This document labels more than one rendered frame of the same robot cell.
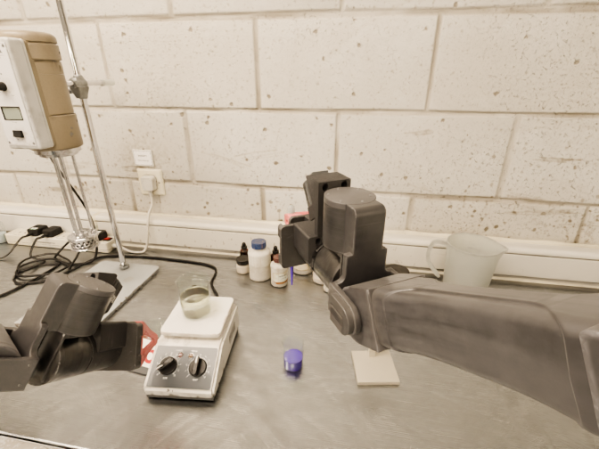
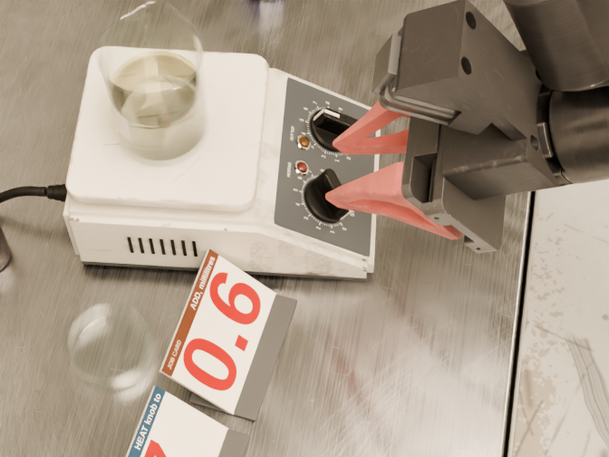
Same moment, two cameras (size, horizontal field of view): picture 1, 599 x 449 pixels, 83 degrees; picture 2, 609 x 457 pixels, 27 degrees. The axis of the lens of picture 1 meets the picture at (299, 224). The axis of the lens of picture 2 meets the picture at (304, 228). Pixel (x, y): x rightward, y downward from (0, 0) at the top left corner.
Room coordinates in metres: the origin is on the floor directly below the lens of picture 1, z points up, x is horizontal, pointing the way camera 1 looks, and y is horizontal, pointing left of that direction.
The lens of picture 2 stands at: (0.48, 0.68, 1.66)
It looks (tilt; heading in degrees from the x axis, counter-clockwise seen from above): 59 degrees down; 270
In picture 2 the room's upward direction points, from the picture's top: straight up
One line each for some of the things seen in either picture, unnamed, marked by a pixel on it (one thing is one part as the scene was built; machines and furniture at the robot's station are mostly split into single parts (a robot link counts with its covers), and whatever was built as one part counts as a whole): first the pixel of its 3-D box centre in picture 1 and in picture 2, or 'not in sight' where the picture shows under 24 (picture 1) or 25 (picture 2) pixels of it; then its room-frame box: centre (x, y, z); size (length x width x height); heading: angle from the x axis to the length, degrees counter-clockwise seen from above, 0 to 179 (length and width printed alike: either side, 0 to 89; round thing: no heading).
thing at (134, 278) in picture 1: (95, 292); not in sight; (0.75, 0.55, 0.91); 0.30 x 0.20 x 0.01; 170
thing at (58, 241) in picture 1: (61, 239); not in sight; (1.04, 0.82, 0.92); 0.40 x 0.06 x 0.04; 80
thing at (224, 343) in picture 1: (197, 339); (214, 165); (0.54, 0.21, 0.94); 0.22 x 0.13 x 0.08; 176
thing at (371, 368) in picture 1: (377, 343); not in sight; (0.50, -0.15, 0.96); 0.08 x 0.08 x 0.13; 1
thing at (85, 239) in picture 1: (72, 200); not in sight; (0.76, 0.54, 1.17); 0.07 x 0.07 x 0.25
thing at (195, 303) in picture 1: (196, 297); (158, 89); (0.57, 0.21, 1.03); 0.07 x 0.06 x 0.08; 85
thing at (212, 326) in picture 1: (199, 314); (170, 125); (0.56, 0.21, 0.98); 0.12 x 0.12 x 0.01; 86
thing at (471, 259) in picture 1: (462, 267); not in sight; (0.77, -0.43, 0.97); 0.18 x 0.13 x 0.15; 68
